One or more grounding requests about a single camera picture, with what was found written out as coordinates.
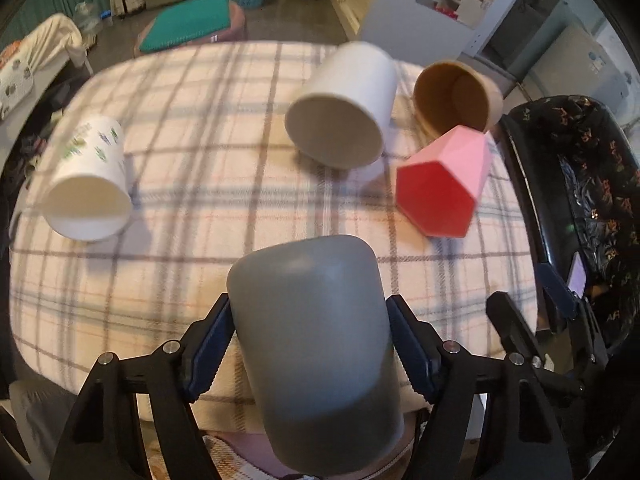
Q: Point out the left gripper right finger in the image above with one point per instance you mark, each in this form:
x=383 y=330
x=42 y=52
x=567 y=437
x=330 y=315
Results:
x=521 y=437

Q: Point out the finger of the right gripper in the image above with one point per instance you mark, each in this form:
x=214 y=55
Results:
x=565 y=301
x=512 y=329

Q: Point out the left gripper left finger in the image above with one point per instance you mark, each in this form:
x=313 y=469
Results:
x=102 y=438

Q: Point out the grey plastic cup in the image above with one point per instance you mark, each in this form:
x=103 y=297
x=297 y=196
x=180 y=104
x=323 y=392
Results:
x=315 y=340

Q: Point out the pink faceted cup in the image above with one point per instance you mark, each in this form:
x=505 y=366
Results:
x=438 y=188

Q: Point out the brown paper cup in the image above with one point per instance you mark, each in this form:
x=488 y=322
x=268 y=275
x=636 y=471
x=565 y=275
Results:
x=448 y=94

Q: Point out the white floral paper cup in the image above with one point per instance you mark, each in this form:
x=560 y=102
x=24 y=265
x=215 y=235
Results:
x=87 y=199

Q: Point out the smartphone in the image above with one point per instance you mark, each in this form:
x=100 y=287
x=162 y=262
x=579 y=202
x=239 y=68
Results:
x=577 y=278

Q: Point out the black chair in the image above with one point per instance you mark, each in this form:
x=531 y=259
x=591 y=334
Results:
x=545 y=215

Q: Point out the washing machine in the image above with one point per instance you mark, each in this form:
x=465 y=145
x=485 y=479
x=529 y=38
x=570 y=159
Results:
x=576 y=64

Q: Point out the plaid tablecloth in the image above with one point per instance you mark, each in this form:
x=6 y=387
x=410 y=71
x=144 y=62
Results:
x=212 y=176

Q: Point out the bed with blankets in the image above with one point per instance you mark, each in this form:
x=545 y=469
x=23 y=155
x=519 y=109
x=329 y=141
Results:
x=56 y=35

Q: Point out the water jug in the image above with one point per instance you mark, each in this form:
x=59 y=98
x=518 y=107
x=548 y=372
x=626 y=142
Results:
x=87 y=19

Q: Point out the green cushion stool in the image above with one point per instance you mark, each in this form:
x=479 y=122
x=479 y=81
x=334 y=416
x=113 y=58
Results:
x=191 y=23

